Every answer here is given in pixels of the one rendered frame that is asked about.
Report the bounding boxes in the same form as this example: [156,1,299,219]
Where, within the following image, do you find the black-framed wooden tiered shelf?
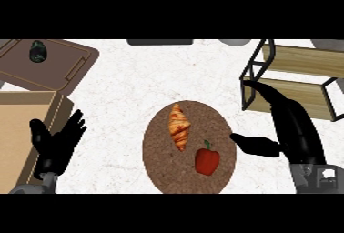
[239,39,344,123]

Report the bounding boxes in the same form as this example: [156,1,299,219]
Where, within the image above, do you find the golden croissant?
[166,103,191,152]

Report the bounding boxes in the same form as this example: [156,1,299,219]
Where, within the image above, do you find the dark grey flat appliance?
[126,39,194,46]

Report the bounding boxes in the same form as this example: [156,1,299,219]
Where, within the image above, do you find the grey round object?
[216,39,252,47]

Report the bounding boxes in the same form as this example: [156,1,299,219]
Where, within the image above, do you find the red bell pepper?
[193,139,221,177]

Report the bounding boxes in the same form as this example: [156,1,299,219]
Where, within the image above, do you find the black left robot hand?
[27,109,88,180]

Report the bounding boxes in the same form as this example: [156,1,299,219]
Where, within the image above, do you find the brown oval placemat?
[141,99,237,195]

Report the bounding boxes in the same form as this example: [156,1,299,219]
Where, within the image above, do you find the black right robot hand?
[228,79,326,167]

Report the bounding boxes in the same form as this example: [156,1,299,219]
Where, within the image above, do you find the brown tray with handles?
[0,39,100,97]

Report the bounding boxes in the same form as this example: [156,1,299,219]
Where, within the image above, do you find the grey angular object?
[309,39,344,52]

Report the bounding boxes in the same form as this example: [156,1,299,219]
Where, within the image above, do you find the dark green avocado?
[27,40,48,64]

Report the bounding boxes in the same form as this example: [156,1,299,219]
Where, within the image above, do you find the tan open box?
[0,90,75,195]

